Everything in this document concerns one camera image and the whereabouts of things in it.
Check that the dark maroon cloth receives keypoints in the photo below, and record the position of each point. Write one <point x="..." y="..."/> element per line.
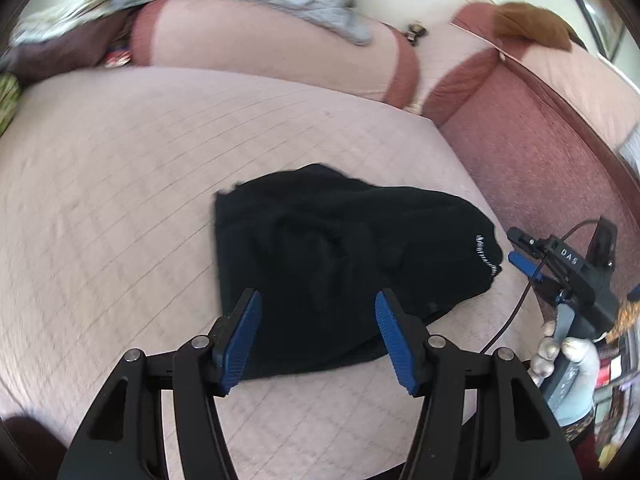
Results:
<point x="65" y="52"/>

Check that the person's right hand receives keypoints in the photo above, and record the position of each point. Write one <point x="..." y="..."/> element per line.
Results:
<point x="575" y="355"/>

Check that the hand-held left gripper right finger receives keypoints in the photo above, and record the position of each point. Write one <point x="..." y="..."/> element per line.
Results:
<point x="392" y="332"/>

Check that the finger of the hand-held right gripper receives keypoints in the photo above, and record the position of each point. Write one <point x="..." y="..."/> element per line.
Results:
<point x="522" y="238"/>
<point x="524" y="265"/>

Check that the green striped cloth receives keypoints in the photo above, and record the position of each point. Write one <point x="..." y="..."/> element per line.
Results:
<point x="7" y="102"/>

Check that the maroon patterned bedspread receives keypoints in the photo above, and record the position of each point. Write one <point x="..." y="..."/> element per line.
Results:
<point x="540" y="160"/>

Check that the pink pillow with red ends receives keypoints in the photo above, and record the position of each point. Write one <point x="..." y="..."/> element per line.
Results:
<point x="550" y="75"/>
<point x="260" y="42"/>

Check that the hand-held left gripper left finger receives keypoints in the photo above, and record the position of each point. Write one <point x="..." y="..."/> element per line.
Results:
<point x="241" y="332"/>

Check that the black pants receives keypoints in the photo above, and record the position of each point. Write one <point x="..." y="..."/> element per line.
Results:
<point x="330" y="265"/>

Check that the pink quilted bed cover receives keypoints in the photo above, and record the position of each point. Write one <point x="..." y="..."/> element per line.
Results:
<point x="115" y="200"/>

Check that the brown cloth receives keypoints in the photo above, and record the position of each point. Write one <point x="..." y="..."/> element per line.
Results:
<point x="535" y="25"/>

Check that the person's patterned clothing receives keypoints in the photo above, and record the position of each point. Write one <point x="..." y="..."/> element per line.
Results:
<point x="622" y="360"/>

